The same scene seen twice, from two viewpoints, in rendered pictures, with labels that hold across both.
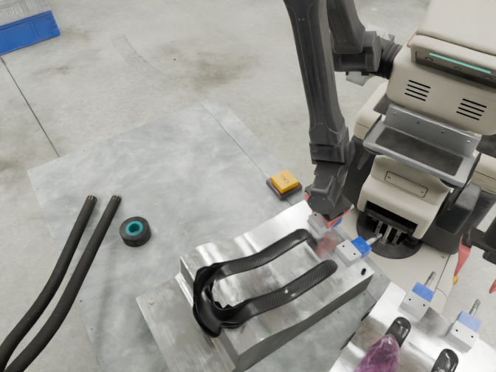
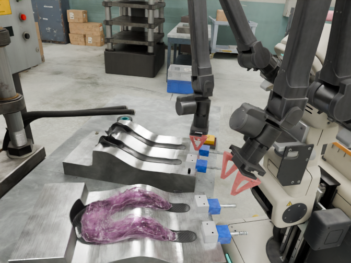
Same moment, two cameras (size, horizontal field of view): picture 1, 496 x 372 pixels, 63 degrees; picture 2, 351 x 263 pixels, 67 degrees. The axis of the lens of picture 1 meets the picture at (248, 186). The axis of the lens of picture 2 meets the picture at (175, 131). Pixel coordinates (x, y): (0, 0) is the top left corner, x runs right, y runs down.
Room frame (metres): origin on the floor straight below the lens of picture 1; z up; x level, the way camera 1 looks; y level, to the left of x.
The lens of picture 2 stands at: (-0.17, -0.70, 1.45)
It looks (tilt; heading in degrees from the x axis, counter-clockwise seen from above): 28 degrees down; 40
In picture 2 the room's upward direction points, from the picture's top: 4 degrees clockwise
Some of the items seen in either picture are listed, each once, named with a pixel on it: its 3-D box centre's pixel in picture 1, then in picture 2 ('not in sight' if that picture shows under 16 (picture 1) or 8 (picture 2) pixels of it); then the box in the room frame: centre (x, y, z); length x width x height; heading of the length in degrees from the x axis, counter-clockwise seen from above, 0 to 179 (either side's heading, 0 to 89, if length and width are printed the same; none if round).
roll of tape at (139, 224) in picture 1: (135, 231); (125, 121); (0.61, 0.31, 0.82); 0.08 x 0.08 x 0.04
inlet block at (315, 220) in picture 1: (333, 216); (206, 151); (0.60, -0.22, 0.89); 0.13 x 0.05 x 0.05; 121
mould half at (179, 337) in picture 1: (255, 286); (137, 151); (0.42, -0.01, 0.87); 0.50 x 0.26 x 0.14; 122
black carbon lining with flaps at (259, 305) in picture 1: (263, 277); (140, 142); (0.42, -0.03, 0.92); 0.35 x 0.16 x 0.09; 122
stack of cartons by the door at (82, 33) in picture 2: not in sight; (86, 27); (3.78, 5.90, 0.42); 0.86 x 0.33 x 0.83; 125
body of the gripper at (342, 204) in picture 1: (329, 190); (200, 120); (0.58, -0.19, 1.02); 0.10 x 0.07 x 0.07; 32
